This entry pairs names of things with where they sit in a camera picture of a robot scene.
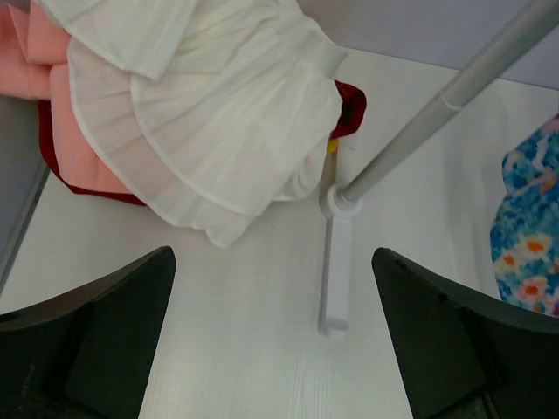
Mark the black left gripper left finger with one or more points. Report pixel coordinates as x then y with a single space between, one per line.
87 353

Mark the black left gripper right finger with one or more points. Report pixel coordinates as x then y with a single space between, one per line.
461 353

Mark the blue floral skirt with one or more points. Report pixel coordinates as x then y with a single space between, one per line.
524 234

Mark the white pleated skirt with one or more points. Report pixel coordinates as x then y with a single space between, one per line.
207 111

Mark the salmon pink skirt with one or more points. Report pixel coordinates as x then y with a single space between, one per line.
34 67

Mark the silver white clothes rack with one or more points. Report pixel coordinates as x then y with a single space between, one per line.
342 203

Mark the yellow plastic bin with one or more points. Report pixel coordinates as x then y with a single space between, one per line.
332 146

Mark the red cloth garment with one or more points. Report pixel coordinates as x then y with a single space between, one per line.
349 109

